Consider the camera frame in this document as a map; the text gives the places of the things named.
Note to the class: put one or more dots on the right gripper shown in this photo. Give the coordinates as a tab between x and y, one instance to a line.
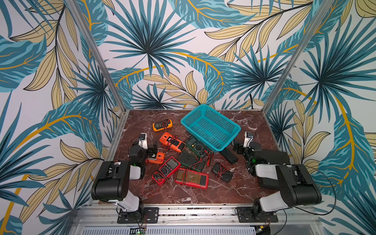
241	148

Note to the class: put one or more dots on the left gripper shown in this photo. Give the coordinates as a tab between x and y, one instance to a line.
151	152

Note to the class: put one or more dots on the red multimeter with display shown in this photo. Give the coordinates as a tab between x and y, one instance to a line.
166	171

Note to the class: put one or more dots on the green multimeter face down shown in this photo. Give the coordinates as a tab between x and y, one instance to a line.
191	162

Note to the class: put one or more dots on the large red multimeter taped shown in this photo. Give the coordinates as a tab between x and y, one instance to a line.
186	177

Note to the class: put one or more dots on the orange multimeter near left arm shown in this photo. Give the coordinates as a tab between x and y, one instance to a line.
156	158

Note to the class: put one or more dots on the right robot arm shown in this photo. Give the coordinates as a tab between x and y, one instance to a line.
293	183

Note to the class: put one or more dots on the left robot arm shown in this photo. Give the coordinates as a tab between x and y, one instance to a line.
111	184

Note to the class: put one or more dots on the black multimeter under basket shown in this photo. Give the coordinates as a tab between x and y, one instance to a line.
229	156

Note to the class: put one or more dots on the orange multimeter face down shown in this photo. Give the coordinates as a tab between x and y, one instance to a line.
172	142

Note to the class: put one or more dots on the small black multimeter with leads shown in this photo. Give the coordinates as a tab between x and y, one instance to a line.
222	172

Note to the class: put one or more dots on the yellow multimeter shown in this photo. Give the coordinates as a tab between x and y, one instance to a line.
162	125

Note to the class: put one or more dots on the teal plastic basket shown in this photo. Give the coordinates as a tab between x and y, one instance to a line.
210	127

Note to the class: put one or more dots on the green black dial multimeter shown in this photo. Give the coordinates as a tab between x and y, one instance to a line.
197	147

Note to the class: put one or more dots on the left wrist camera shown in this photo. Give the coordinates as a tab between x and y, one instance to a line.
143	141

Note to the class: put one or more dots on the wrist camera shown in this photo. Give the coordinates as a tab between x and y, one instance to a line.
248	138
143	141

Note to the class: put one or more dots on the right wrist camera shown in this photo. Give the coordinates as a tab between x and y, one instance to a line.
248	138

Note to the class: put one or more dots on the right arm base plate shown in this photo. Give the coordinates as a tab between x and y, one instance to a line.
253	215

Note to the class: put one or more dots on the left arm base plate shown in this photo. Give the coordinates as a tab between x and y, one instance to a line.
138	215

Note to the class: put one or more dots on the aluminium front rail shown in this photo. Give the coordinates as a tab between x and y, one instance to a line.
192	219

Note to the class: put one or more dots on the left aluminium corner post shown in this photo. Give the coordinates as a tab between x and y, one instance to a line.
87	35

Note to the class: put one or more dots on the aluminium corner post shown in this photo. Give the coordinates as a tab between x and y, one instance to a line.
316	21
87	35

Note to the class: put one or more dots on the right aluminium corner post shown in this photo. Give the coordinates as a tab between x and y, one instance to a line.
316	21

